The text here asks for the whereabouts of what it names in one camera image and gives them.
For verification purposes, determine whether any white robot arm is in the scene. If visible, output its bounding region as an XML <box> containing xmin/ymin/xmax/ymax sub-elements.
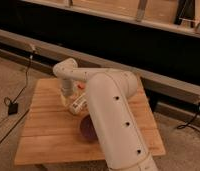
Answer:
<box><xmin>53</xmin><ymin>58</ymin><xmax>158</xmax><ymax>171</ymax></box>

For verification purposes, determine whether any black power adapter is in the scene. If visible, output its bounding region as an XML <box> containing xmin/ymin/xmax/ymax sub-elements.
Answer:
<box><xmin>8</xmin><ymin>103</ymin><xmax>18</xmax><ymax>115</ymax></box>

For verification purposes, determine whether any clear plastic bottle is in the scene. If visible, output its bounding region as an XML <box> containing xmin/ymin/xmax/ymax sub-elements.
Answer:
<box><xmin>61</xmin><ymin>93</ymin><xmax>87</xmax><ymax>115</ymax></box>

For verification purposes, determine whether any black floor cable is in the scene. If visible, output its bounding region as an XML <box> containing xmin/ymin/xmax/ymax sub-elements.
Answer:
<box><xmin>0</xmin><ymin>108</ymin><xmax>30</xmax><ymax>152</ymax></box>

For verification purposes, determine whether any small orange object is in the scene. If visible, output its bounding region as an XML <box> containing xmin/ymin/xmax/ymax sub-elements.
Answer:
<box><xmin>77</xmin><ymin>84</ymin><xmax>84</xmax><ymax>89</ymax></box>

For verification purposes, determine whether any dark purple bowl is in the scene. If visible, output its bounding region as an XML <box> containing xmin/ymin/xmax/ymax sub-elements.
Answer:
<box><xmin>80</xmin><ymin>115</ymin><xmax>97</xmax><ymax>141</ymax></box>

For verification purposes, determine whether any black cable left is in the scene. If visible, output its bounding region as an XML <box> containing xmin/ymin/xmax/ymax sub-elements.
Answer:
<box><xmin>3</xmin><ymin>49</ymin><xmax>35</xmax><ymax>108</ymax></box>

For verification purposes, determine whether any black cable right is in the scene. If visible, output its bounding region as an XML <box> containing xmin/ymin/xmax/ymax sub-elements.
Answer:
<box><xmin>176</xmin><ymin>101</ymin><xmax>200</xmax><ymax>141</ymax></box>

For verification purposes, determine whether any wooden table board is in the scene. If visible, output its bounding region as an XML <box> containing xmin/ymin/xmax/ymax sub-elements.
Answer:
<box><xmin>14</xmin><ymin>78</ymin><xmax>166</xmax><ymax>165</ymax></box>

